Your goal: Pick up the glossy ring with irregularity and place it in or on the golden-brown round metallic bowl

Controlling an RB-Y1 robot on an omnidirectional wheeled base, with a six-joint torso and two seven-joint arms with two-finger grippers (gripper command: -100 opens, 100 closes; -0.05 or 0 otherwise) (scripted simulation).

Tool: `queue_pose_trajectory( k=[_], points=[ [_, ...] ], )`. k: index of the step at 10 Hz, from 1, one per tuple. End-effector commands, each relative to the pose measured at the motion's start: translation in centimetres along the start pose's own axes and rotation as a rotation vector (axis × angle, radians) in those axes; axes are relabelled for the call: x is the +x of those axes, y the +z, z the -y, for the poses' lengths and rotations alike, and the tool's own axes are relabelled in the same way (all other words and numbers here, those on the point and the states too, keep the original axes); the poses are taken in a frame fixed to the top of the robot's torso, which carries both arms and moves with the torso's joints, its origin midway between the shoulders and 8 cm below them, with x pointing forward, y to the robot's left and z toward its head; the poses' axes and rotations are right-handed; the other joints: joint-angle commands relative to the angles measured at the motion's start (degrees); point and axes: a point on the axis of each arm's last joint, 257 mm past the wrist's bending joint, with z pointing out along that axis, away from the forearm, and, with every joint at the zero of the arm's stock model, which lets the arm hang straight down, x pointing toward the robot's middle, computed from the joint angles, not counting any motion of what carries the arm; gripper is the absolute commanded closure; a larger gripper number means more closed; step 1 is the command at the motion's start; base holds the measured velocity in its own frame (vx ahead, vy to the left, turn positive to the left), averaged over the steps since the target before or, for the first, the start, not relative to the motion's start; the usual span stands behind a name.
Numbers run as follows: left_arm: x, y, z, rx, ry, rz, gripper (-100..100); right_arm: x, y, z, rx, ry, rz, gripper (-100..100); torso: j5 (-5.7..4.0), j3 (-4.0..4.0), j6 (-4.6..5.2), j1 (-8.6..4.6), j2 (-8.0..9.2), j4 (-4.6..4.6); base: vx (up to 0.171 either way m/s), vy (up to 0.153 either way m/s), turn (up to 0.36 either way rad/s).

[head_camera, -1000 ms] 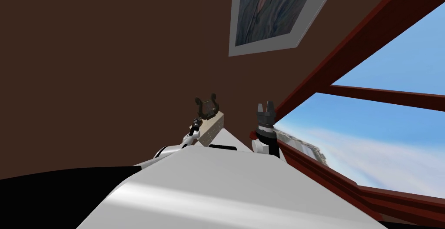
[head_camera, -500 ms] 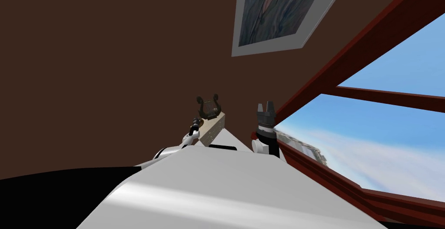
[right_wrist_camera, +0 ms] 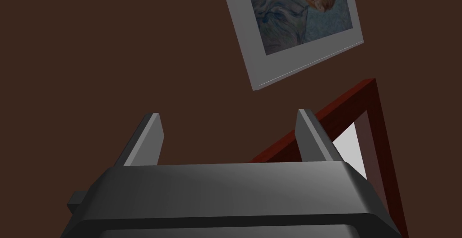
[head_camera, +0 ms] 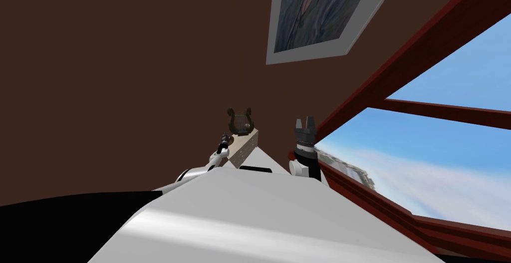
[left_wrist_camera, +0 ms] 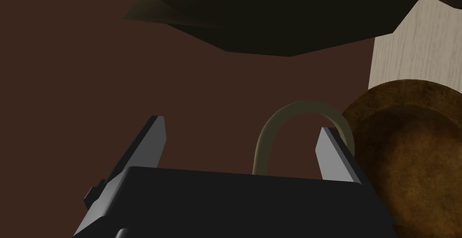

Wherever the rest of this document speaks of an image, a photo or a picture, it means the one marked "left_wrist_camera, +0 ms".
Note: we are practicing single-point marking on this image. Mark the olive mug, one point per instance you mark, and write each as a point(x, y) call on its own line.
point(269, 137)

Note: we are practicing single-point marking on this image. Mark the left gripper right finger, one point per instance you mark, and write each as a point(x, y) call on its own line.
point(334, 158)

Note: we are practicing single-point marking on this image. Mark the brown round plate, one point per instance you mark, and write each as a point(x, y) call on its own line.
point(411, 155)

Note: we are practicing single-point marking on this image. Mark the dark angular block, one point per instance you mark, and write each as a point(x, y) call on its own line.
point(281, 10)

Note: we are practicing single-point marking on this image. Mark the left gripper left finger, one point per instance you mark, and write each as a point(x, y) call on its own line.
point(151, 146)

